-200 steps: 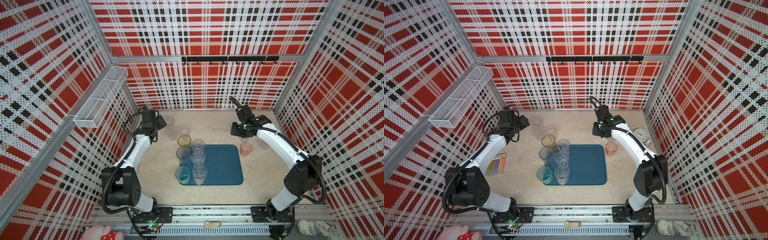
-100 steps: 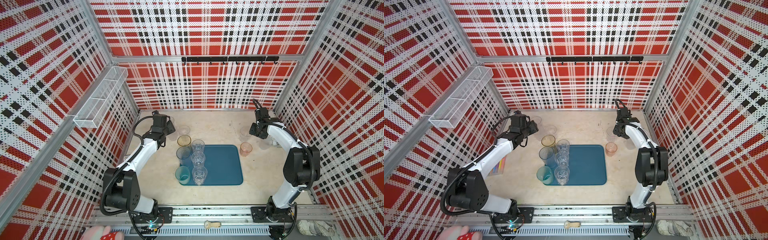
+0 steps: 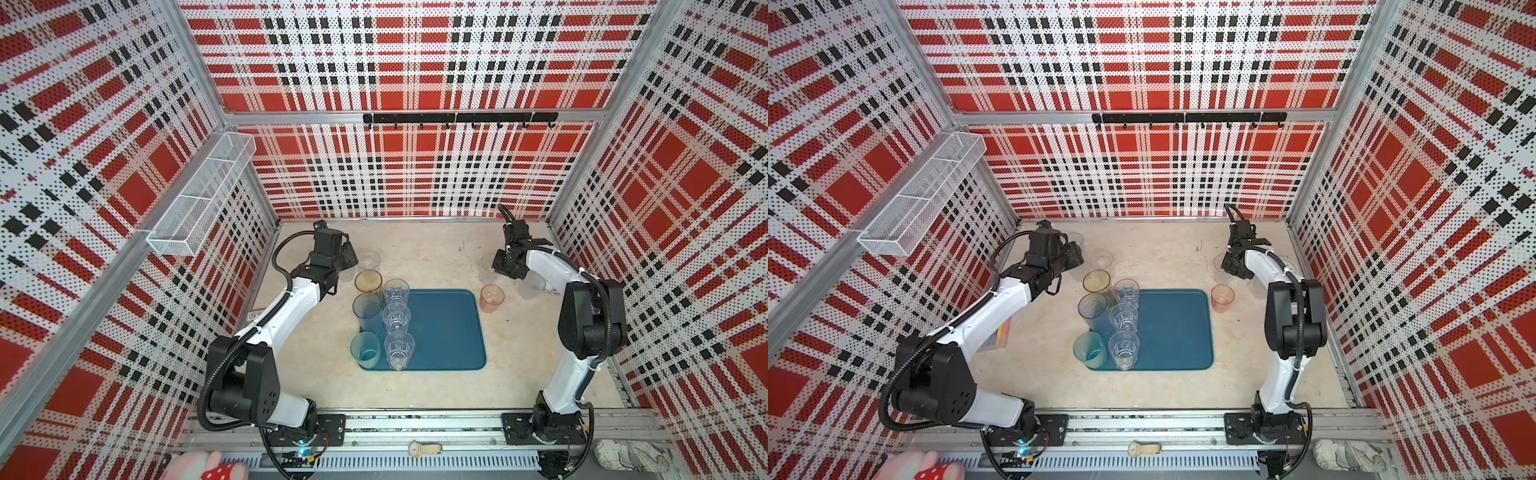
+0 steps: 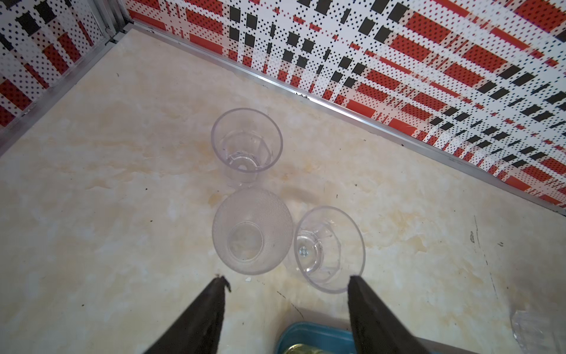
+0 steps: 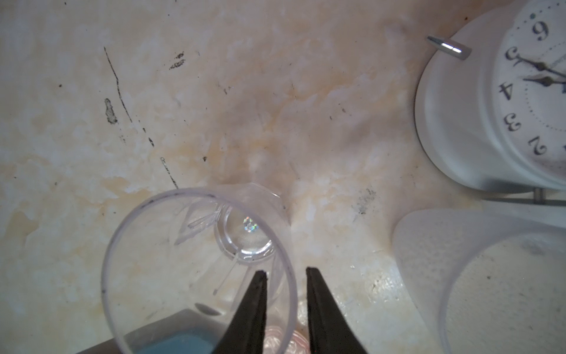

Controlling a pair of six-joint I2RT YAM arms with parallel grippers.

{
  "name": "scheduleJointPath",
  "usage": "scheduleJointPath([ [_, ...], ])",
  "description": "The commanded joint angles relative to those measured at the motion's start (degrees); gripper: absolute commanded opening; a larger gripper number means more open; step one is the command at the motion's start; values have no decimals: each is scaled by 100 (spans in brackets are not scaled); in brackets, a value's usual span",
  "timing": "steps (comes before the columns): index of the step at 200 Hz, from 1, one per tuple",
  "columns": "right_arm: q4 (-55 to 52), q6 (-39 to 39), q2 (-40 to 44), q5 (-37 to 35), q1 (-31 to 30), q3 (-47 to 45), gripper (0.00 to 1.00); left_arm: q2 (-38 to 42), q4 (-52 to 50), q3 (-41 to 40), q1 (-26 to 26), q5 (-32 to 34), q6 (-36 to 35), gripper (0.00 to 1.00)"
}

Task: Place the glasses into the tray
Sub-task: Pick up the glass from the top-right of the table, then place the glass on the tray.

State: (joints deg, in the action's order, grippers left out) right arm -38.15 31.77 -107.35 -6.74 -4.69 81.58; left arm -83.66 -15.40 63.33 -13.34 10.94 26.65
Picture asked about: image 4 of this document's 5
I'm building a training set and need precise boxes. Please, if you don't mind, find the yellow transparent plastic cup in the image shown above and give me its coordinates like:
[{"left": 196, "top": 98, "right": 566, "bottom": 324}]
[{"left": 284, "top": 344, "right": 330, "bottom": 354}]

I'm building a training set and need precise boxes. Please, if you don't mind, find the clear cup beside frosted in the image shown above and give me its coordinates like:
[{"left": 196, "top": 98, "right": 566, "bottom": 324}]
[{"left": 284, "top": 206, "right": 366, "bottom": 294}]

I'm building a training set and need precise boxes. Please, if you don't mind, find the frosted clear plastic cup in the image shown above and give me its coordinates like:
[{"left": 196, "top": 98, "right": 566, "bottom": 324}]
[{"left": 212, "top": 188, "right": 293, "bottom": 276}]

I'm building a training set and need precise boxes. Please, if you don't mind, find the teal plastic tray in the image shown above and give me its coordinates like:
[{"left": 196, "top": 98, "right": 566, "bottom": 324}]
[{"left": 274, "top": 322, "right": 356, "bottom": 353}]

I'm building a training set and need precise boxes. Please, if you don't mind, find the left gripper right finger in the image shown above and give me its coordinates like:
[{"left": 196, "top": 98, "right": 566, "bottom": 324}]
[{"left": 347, "top": 276, "right": 428, "bottom": 353}]

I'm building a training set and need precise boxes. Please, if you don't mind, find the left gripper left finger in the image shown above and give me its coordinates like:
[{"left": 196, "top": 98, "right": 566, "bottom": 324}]
[{"left": 146, "top": 276, "right": 231, "bottom": 353}]

